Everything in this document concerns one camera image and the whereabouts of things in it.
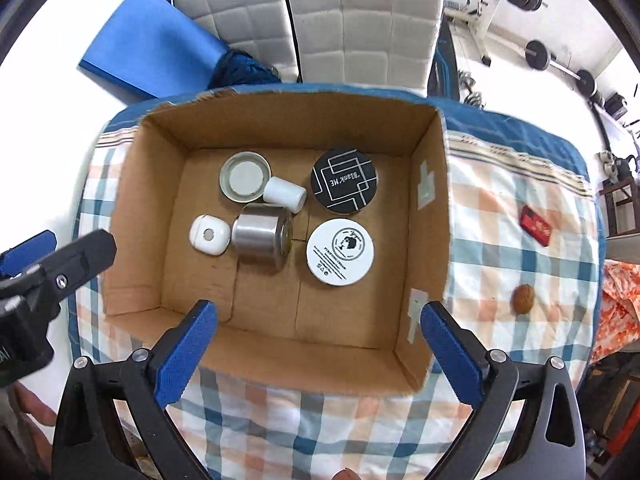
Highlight checked tablecloth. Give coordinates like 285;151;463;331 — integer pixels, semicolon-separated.
67;82;608;480

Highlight short floor barbell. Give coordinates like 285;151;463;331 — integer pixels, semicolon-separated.
525;39;608;106

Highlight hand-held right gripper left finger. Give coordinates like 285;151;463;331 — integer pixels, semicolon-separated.
52;300;219;480

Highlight metal cylinder can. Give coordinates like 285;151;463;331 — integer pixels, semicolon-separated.
231;203;296;276

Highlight blue folded mat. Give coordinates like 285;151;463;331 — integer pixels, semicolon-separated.
78;0;231;103

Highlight small white case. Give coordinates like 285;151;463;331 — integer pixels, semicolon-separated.
189;214;232;256

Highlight small red box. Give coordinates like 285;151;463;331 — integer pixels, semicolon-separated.
519;205;552;247

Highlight person's left hand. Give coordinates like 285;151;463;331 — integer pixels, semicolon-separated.
10;382;59;429

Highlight small chrome dumbbells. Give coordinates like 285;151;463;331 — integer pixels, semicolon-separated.
457;72;486;108

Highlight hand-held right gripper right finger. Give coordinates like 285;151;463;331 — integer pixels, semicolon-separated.
420;301;586;480

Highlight brown walnut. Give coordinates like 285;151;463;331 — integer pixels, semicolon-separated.
512;284;536;316

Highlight cardboard box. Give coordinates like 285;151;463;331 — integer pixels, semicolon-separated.
100;87;453;395

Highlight brown wooden chair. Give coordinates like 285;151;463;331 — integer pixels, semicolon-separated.
597;180;640;237

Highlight narrow grey padded chair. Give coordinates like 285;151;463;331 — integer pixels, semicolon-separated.
172;0;301;83

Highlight wide grey padded chair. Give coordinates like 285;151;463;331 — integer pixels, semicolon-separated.
284;0;447;97

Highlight white jar silver lid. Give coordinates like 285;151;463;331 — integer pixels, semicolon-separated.
218;151;307;212

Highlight dark blue bag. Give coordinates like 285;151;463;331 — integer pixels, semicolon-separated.
207;45;281;90

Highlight black weight bench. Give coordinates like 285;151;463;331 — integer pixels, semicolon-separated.
427;15;460;101

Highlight black round tin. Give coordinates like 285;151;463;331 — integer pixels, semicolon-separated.
310;148;379;213

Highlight white round jar printed lid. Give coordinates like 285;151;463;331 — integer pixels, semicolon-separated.
305;218;375;286

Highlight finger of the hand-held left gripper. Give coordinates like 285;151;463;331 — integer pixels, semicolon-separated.
0;230;57;278
22;229;118;322

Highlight pair of shoes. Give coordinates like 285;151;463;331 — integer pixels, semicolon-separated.
600;150;637;182

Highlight white squat rack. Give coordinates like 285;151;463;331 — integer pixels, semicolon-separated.
442;0;516;66

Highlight orange patterned cloth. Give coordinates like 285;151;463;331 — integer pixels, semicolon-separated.
592;260;640;366

